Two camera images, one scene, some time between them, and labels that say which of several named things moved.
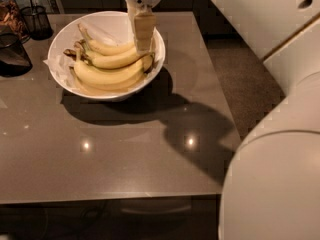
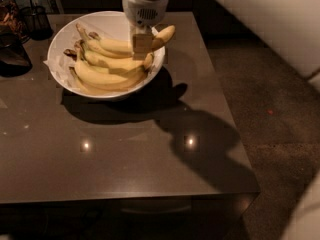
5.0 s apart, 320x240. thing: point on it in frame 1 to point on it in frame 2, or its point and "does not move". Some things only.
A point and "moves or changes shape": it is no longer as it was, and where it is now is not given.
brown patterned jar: (11, 19) does not move
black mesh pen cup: (37, 20) does not move
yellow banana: (106, 49) moves or changes shape
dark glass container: (14, 58) does not move
